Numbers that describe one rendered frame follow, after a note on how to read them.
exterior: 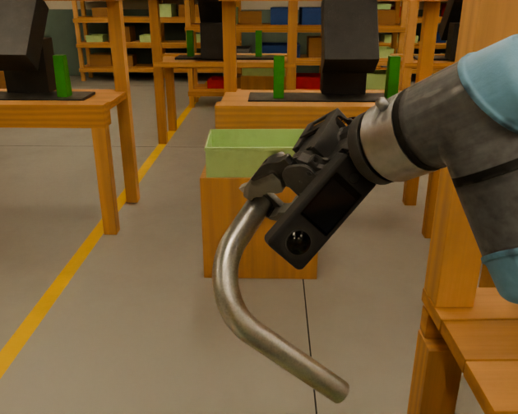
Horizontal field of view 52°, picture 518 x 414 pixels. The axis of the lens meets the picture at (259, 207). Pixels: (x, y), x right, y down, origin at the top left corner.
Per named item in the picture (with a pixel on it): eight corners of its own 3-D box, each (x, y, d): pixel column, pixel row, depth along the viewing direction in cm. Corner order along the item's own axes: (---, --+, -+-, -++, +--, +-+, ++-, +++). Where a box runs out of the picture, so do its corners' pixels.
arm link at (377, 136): (435, 189, 45) (374, 121, 42) (395, 200, 49) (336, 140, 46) (460, 131, 49) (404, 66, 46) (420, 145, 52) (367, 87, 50)
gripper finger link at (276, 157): (275, 188, 62) (328, 175, 55) (268, 199, 61) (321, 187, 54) (249, 160, 60) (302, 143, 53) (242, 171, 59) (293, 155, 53)
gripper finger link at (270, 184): (264, 170, 68) (315, 155, 61) (242, 204, 65) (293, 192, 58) (248, 153, 66) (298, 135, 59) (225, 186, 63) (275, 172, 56)
